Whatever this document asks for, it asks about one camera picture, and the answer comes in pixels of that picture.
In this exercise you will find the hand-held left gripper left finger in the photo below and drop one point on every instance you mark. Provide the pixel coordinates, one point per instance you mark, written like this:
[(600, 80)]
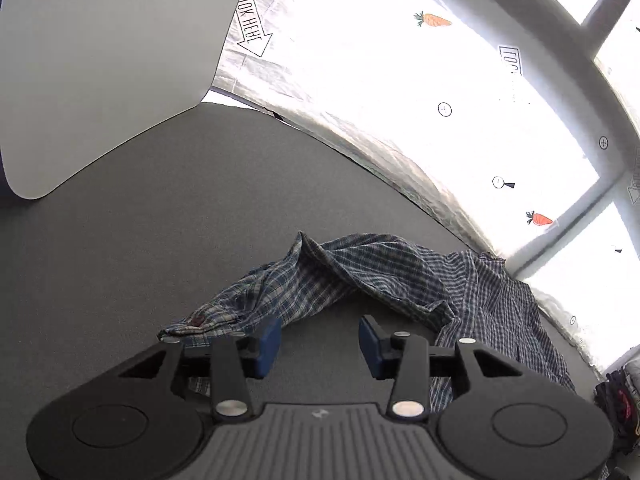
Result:
[(270, 347)]

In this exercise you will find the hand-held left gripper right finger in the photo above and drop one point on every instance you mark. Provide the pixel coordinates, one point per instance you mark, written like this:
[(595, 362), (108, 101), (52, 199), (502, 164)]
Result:
[(372, 347)]

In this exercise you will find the blue plaid shirt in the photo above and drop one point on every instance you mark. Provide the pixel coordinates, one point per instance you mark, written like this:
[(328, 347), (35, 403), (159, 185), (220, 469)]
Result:
[(375, 270)]

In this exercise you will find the stack of dark folded clothes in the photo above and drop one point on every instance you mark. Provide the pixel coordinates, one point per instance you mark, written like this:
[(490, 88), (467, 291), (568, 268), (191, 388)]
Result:
[(617, 400)]

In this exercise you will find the printed translucent plastic sheet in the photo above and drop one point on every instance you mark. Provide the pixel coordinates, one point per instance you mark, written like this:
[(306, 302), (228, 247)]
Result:
[(400, 85)]

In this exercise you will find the white rounded board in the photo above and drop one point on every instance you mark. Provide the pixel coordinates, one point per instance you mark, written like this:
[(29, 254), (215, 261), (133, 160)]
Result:
[(100, 60)]

